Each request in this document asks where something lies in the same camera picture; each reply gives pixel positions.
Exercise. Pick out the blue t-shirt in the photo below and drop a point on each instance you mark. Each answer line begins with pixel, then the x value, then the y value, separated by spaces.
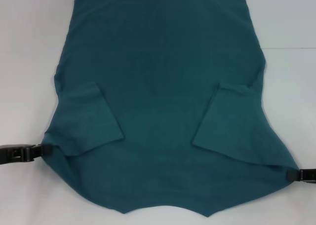
pixel 160 62

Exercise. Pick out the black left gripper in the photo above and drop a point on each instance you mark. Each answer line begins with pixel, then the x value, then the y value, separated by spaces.
pixel 12 154

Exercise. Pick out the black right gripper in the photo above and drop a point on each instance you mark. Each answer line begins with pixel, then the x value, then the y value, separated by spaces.
pixel 312 175

